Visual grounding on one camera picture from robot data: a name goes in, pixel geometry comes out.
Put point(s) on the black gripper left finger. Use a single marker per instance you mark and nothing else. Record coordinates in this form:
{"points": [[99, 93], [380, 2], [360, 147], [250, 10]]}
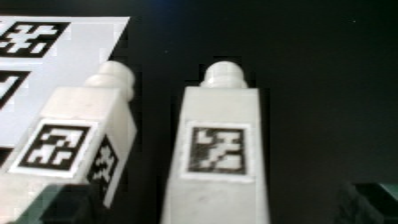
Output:
{"points": [[67, 204]]}

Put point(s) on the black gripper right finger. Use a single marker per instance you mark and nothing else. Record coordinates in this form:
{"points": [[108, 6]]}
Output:
{"points": [[366, 204]]}

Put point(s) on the white table leg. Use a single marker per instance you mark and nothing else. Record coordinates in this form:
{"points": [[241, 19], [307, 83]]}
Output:
{"points": [[74, 146], [215, 192]]}

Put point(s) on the white table leg behind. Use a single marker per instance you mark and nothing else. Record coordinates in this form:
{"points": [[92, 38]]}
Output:
{"points": [[74, 146]]}

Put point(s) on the white marker sheet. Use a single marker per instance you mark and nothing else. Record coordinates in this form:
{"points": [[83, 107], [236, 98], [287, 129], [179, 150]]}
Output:
{"points": [[53, 48]]}

